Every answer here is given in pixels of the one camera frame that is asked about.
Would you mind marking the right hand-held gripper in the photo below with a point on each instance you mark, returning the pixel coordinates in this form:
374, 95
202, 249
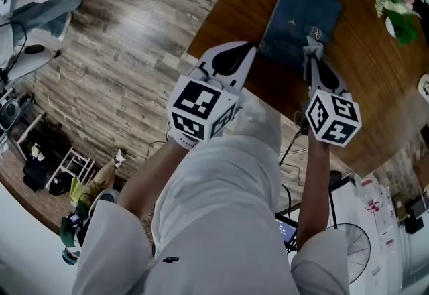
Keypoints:
335, 119

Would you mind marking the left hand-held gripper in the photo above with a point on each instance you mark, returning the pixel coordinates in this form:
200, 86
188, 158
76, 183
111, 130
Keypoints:
207, 57

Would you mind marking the grey cleaning cloth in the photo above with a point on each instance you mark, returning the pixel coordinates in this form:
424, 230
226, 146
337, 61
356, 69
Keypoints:
313, 49

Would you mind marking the dark blue book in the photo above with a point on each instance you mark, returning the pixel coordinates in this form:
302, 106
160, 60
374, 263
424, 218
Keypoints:
295, 8

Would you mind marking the person's left forearm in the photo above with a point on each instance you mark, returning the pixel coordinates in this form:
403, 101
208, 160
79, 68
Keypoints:
147, 173

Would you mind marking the person's right forearm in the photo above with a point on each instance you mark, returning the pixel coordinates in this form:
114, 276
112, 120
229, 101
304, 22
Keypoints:
311, 193

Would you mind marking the green plant in white pot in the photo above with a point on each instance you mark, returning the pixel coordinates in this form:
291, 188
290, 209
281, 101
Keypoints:
407, 30

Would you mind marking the white face-print plant pot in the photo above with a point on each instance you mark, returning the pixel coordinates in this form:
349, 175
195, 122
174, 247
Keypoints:
425, 86

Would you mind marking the white red-label package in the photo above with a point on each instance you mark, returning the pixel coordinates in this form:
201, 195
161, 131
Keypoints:
375, 206

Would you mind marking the person's white shirt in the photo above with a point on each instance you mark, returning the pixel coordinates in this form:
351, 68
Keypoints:
218, 220

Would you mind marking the black standing fan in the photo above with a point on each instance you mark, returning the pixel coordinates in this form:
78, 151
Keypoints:
355, 253

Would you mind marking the black oval device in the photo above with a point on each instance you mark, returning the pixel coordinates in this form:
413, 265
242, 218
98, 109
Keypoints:
35, 49

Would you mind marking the yellow-green bag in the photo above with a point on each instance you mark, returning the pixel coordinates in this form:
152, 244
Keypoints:
77, 188

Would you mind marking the white oval stool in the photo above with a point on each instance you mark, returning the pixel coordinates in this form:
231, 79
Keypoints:
30, 65

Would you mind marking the white metal rack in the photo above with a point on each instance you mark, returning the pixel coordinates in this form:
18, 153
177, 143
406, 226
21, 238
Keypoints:
59, 166

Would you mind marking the black bag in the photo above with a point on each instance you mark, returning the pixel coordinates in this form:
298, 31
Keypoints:
33, 173

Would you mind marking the grey speaker box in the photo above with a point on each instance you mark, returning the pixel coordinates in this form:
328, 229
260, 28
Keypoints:
10, 112

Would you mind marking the left hand-held gripper camera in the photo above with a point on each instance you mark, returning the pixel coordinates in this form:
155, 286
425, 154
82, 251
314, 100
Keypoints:
206, 75

